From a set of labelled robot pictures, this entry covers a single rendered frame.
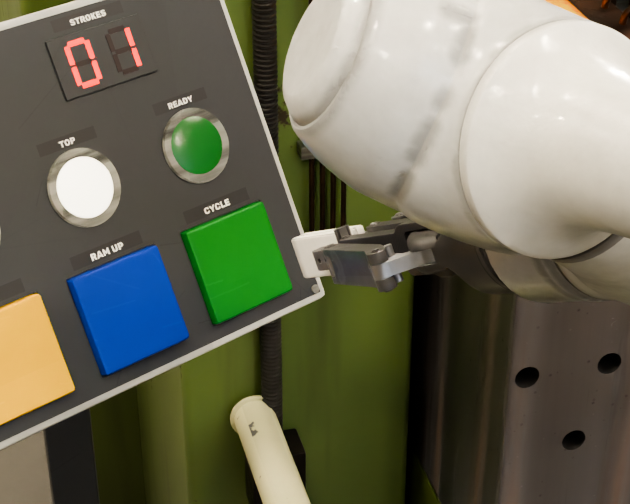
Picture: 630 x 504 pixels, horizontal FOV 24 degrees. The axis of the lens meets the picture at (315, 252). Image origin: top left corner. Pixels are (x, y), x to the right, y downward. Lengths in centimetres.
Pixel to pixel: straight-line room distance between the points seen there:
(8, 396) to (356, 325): 62
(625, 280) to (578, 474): 81
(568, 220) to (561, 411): 87
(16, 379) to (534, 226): 51
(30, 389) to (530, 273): 39
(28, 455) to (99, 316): 149
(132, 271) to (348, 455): 66
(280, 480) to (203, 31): 52
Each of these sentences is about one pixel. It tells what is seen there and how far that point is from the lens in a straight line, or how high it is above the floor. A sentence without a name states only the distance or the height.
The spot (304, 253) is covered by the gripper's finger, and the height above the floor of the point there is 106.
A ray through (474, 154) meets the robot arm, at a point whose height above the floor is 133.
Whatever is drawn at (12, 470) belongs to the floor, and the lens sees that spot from 252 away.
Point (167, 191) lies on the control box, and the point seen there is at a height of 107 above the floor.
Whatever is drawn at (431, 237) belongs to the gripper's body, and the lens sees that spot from 87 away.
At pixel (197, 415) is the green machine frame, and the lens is 159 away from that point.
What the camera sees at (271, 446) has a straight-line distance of 151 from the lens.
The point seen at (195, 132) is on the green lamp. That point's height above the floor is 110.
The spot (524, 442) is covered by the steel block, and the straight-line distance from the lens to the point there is 147.
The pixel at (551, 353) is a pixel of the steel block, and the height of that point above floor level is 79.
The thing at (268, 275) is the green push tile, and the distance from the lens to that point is 113.
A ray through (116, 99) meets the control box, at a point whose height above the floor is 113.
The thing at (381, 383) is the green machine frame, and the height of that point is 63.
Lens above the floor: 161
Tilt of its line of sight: 32 degrees down
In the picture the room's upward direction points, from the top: straight up
